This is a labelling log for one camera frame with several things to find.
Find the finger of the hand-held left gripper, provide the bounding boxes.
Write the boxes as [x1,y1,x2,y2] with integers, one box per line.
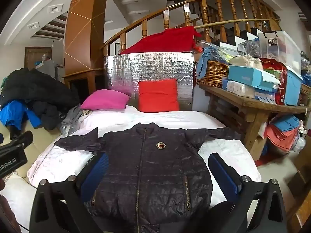
[9,130,34,149]

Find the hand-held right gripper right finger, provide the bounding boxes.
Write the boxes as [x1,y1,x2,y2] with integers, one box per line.
[208,152,288,233]

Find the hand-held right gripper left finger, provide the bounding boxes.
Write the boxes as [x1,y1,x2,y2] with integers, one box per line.
[33,152,110,233]

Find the black quilted jacket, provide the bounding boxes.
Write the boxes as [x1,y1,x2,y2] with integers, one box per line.
[54,122,241,233]

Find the pile of dark clothes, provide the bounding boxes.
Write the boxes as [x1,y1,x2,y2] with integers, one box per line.
[0,67,81,131]

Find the beige sofa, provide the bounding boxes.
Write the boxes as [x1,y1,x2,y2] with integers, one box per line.
[0,121,62,233]

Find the blue jacket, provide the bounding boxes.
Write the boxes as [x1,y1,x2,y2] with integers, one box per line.
[0,100,37,130]

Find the grey garment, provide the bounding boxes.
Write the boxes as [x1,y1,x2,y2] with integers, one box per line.
[59,104,92,137]

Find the folded red and blue cloths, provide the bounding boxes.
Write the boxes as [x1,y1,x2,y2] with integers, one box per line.
[264,115,302,154]

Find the grey refrigerator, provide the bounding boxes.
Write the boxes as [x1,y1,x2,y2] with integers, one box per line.
[36,59,65,81]

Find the white embossed bed blanket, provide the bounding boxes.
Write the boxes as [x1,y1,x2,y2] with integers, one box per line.
[27,104,262,205]

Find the pink pillow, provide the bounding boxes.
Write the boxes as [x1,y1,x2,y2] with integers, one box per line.
[80,89,131,110]

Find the wooden table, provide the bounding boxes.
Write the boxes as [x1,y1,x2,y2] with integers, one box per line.
[196,80,311,153]

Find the dark wooden cabinet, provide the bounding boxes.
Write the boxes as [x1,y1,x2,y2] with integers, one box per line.
[62,68,105,103]

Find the wooden door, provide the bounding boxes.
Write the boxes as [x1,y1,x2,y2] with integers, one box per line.
[25,46,52,69]

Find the white patterned box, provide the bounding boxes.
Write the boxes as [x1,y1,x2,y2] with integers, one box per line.
[222,78,256,99]

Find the red folded cloth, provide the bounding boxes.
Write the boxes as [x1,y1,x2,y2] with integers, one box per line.
[138,79,180,113]

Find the light blue cardboard box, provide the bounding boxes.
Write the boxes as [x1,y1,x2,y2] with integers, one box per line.
[228,64,278,93]

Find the wicker basket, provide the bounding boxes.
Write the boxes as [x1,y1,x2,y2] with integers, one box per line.
[196,60,230,88]

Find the blue storage bin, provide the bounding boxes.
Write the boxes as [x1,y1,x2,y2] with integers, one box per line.
[282,67,304,106]

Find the beige fluffy bundle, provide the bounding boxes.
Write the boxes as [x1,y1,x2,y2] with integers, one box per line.
[229,54,264,70]

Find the red patterned bag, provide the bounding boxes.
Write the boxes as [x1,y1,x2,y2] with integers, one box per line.
[259,58,288,105]

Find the blue cloth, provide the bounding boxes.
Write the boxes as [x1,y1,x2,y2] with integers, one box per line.
[196,47,230,78]

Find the silver foil insulation board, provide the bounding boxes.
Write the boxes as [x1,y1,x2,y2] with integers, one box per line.
[103,51,195,111]

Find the wooden column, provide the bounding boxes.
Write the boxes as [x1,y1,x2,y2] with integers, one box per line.
[64,0,110,78]

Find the clear plastic bag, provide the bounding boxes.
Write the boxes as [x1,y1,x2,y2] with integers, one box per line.
[238,40,262,57]

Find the clear plastic storage box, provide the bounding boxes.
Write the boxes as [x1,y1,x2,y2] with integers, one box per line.
[258,30,302,74]

